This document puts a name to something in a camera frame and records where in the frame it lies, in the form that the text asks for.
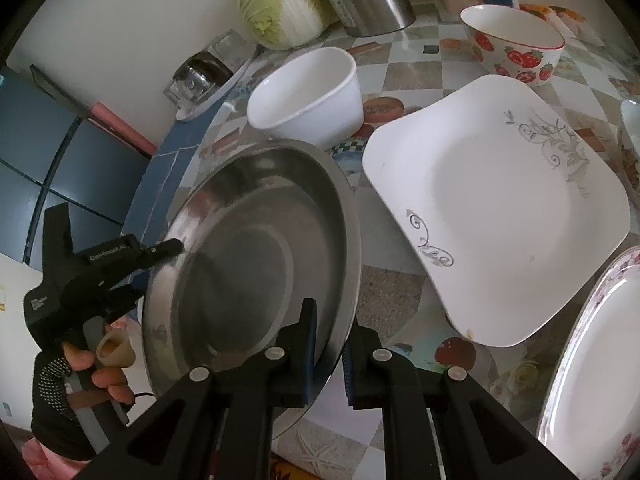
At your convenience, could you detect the floral rimmed round plate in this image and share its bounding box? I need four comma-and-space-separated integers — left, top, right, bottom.
537, 246, 640, 479

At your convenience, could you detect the stainless steel round plate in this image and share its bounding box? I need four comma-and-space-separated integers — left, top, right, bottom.
142, 140, 361, 394

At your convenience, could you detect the gloved left hand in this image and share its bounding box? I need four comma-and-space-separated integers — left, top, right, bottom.
32, 341, 134, 462

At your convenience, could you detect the blue refrigerator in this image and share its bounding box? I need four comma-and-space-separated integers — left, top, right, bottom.
1, 67, 149, 270

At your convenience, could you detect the glass jar on saucer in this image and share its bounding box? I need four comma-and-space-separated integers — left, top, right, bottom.
163, 29, 258, 122

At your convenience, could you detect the white square patterned plate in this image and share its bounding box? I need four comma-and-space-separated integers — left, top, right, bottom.
362, 75, 631, 348

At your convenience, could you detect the napa cabbage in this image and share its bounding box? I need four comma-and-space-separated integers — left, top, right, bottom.
236, 0, 335, 50

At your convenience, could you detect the white bowl red emblem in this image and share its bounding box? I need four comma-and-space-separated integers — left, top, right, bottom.
617, 100, 640, 203

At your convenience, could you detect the strawberry pattern bowl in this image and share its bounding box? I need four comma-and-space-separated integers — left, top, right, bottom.
459, 4, 566, 87

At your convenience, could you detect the orange snack packet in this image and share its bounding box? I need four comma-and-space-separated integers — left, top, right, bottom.
520, 3, 585, 37

